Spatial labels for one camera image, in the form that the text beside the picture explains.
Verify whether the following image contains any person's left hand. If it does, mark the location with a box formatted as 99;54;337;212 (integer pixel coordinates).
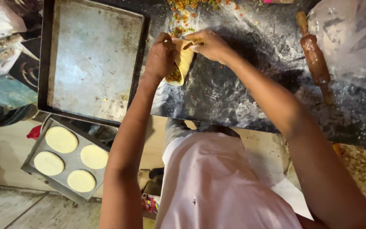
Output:
144;32;177;81

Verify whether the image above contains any person's right hand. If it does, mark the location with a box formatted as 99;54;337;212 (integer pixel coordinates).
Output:
184;29;234;66

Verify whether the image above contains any dough roll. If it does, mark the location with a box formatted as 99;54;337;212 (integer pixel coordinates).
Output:
165;38;196;87

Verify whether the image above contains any heap of chopped vegetable filling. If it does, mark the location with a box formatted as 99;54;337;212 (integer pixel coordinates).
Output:
167;0;244;39

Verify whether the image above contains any large metal baking tray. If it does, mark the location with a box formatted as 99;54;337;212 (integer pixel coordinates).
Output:
37;0;151;128

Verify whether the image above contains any brown wooden rolling pin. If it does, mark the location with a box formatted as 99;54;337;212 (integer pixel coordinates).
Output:
295;11;336;105

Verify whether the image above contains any round flat dough disc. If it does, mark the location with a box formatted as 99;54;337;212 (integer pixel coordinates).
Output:
80;144;109;170
34;151;65;176
67;169;96;193
45;126;79;154

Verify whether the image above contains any person's white apron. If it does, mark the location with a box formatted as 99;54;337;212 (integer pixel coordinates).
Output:
155;132;302;229

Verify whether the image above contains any clear plastic bag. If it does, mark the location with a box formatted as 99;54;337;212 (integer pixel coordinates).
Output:
307;0;366;89

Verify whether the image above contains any small metal tray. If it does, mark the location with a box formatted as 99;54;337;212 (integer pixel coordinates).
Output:
21;118;111;205

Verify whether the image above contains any red cloth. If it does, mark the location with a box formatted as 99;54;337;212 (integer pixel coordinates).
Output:
27;125;42;141

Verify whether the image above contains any colourful printed packet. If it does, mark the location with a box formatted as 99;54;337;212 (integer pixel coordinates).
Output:
142;193;161;214

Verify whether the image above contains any teal painted box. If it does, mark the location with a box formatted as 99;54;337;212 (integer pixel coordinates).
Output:
0;75;38;110

